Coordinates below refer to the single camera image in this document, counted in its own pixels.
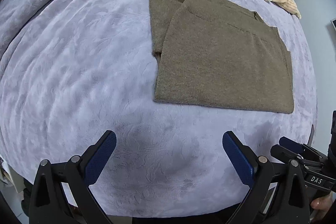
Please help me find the olive brown knit sweater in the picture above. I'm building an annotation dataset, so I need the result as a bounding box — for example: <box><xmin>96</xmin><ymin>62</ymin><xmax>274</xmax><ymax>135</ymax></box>
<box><xmin>149</xmin><ymin>0</ymin><xmax>294</xmax><ymax>114</ymax></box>

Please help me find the right human hand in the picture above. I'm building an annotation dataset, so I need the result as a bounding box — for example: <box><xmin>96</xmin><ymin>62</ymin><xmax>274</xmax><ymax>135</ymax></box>
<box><xmin>310</xmin><ymin>192</ymin><xmax>335</xmax><ymax>223</ymax></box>

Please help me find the lavender plush bed blanket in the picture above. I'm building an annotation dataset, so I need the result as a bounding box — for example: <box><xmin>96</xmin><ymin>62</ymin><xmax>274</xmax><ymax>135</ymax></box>
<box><xmin>1</xmin><ymin>0</ymin><xmax>317</xmax><ymax>217</ymax></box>

